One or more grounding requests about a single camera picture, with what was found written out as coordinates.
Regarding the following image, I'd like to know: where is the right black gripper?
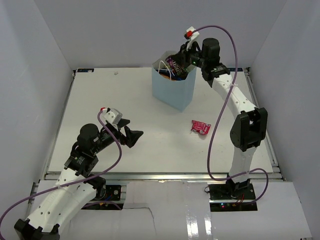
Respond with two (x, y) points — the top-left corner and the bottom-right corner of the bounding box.
(173, 41), (208, 69)

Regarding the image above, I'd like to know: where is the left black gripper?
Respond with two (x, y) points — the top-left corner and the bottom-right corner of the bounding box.
(92, 118), (143, 154)

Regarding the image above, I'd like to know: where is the brown M&M's packet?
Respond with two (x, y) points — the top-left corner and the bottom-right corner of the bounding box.
(165, 56), (188, 77)

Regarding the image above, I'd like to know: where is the orange potato chip bag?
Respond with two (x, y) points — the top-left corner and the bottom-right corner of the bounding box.
(157, 69), (187, 81)

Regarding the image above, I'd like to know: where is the pink candy packet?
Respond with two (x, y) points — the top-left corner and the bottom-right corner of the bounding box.
(191, 120), (211, 136)

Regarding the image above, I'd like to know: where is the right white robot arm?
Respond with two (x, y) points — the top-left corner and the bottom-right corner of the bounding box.
(178, 37), (268, 200)

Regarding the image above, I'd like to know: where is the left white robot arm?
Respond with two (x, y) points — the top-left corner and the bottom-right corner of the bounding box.
(14, 119), (143, 240)

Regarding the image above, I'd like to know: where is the light blue paper bag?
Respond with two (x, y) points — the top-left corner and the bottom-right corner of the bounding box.
(151, 50), (197, 112)

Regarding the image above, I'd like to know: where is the right blue table label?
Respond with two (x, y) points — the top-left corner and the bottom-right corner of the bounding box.
(228, 67), (244, 72)

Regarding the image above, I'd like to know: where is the blue table label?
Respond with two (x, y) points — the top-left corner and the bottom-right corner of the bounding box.
(228, 67), (244, 72)
(76, 68), (95, 73)

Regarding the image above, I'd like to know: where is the left blue table label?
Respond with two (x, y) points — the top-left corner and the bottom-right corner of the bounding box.
(76, 68), (95, 73)

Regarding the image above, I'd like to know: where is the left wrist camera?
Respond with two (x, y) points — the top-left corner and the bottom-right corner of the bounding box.
(100, 107), (123, 125)

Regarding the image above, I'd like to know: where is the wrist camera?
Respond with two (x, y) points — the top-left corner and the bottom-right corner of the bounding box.
(184, 26), (200, 51)
(100, 107), (123, 125)

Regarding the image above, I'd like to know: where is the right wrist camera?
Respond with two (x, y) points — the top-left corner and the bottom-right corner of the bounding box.
(184, 26), (200, 51)

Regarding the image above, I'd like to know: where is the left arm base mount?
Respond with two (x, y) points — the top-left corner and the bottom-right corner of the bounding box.
(92, 184), (122, 201)

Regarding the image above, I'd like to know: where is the aluminium front rail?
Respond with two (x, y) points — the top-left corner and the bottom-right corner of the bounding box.
(44, 171), (282, 181)

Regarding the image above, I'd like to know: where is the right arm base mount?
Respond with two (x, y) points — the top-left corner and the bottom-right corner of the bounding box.
(204, 184), (256, 201)

